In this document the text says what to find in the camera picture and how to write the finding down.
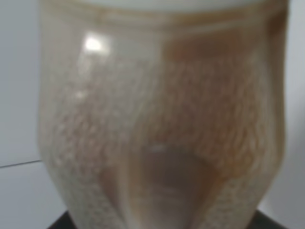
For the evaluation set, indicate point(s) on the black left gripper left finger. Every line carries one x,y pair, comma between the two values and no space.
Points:
63,222

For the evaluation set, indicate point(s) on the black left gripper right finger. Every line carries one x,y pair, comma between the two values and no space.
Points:
262,221

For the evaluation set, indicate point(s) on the clear drink bottle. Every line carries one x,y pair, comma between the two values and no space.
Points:
166,118

